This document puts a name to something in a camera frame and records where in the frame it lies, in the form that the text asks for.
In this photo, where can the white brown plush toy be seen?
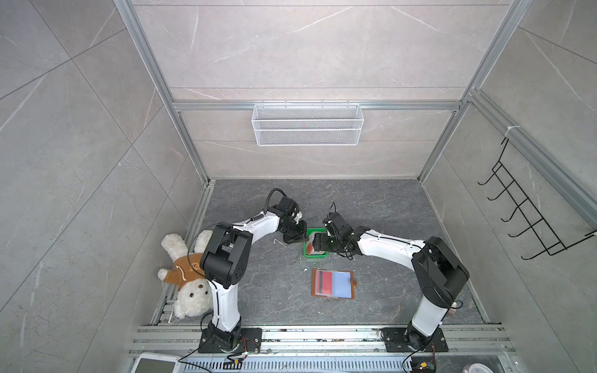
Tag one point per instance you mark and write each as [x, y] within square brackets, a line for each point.
[193, 290]

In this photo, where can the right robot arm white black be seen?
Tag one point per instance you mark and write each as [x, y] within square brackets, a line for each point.
[440, 273]

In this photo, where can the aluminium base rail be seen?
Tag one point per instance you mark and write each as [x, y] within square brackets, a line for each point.
[348, 348]

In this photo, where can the green plastic card tray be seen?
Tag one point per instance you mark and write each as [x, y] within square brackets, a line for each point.
[308, 247]

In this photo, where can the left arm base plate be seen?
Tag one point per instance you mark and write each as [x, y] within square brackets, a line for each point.
[214, 341]

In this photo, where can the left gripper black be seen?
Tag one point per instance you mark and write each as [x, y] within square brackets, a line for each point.
[301, 236]

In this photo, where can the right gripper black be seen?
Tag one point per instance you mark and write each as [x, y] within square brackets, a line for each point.
[322, 238]

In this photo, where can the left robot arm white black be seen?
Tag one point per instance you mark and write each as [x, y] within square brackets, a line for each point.
[226, 257]

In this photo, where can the white device at bottom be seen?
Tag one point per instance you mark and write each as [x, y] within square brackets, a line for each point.
[157, 363]

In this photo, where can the brown leather card holder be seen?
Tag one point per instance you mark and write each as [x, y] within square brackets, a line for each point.
[344, 284]

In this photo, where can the black wire hook rack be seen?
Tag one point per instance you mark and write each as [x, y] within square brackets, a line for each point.
[550, 243]

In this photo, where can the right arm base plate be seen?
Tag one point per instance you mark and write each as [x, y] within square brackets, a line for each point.
[407, 339]

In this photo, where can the white wire mesh basket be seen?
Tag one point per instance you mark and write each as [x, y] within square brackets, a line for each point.
[307, 124]

